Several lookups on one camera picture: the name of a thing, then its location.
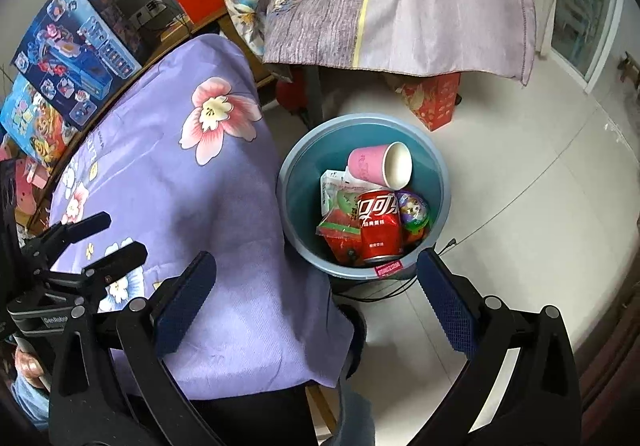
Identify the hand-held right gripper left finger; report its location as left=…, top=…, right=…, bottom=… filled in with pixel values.
left=47, top=251, right=226, bottom=446

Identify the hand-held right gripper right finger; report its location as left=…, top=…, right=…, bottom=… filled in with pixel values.
left=400, top=247, right=583, bottom=446

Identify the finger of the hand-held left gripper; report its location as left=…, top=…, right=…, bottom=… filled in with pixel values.
left=37, top=212, right=112, bottom=254
left=82, top=240, right=149, bottom=287

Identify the purple toy egg capsule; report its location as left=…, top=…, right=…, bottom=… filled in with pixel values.
left=396, top=189, right=431, bottom=247

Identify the red soda can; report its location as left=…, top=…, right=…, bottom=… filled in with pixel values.
left=356, top=189, right=405, bottom=263

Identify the red foil wrapper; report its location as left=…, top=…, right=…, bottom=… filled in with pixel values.
left=316, top=221, right=368, bottom=268

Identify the green snack packet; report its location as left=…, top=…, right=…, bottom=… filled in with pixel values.
left=322, top=186, right=362, bottom=232

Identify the pink paper cup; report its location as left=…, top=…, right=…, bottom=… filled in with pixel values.
left=347, top=142, right=413, bottom=190

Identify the white cardboard box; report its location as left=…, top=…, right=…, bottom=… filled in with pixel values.
left=320, top=169, right=353, bottom=217

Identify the blue plastic bucket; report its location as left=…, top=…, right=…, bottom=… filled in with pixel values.
left=276, top=113, right=450, bottom=281

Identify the person's left forearm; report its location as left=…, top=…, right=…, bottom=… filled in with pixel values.
left=10, top=376, right=51, bottom=432

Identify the person's left hand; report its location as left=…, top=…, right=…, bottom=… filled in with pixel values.
left=12, top=343, right=51, bottom=392

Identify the pink butterfly wings toy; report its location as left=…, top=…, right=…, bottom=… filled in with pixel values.
left=0, top=136, right=51, bottom=207

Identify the purple floral tablecloth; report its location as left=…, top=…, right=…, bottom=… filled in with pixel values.
left=47, top=33, right=368, bottom=402

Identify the colourful cartoon toy box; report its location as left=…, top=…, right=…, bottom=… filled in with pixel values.
left=0, top=73, right=76, bottom=169

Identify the blue toy set box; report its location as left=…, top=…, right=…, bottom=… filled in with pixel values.
left=11, top=0, right=143, bottom=129

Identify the red patterned gift box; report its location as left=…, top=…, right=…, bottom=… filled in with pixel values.
left=397, top=72, right=462, bottom=132

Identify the red plastic bag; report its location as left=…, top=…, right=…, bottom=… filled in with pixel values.
left=275, top=71, right=308, bottom=114

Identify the grey metal table leg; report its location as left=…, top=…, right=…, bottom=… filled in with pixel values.
left=300, top=66, right=326, bottom=127

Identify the wooden furniture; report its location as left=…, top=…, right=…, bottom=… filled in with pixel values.
left=617, top=51, right=640, bottom=92

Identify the grey striped floral cloth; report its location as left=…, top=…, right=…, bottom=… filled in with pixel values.
left=205, top=0, right=537, bottom=87

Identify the glass door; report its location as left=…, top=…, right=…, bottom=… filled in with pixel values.
left=550, top=0, right=626, bottom=92

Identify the white wall socket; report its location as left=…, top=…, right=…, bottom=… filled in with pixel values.
left=131, top=0, right=168, bottom=24

